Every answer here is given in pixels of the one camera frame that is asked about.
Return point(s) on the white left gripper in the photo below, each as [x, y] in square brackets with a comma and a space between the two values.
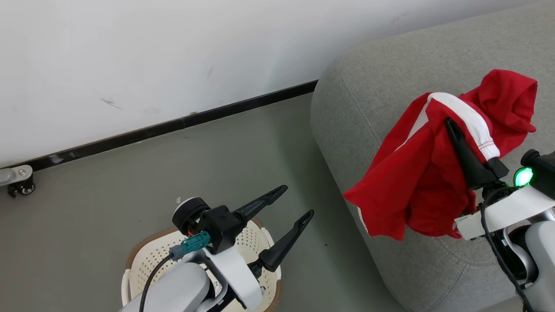
[236, 277]

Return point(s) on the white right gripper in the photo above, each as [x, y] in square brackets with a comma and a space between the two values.
[511, 208]

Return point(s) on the red and white garment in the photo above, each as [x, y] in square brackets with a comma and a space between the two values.
[416, 182]

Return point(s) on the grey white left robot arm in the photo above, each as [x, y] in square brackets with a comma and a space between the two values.
[177, 290]

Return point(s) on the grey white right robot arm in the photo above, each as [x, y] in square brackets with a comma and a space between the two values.
[542, 255]

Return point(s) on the grey fabric sofa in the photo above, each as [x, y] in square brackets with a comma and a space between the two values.
[368, 86]

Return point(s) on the cream perforated plastic laundry basket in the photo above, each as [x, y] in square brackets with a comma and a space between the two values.
[260, 236]

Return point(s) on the metal leg with caster wheel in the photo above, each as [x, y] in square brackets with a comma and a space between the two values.
[17, 177]

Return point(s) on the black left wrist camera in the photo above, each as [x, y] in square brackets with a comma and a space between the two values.
[221, 225]

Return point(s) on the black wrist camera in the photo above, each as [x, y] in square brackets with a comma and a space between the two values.
[221, 225]
[544, 171]

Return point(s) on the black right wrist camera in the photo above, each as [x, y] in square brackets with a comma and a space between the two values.
[544, 171]

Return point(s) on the black wall baseboard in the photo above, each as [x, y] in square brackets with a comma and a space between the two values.
[173, 125]

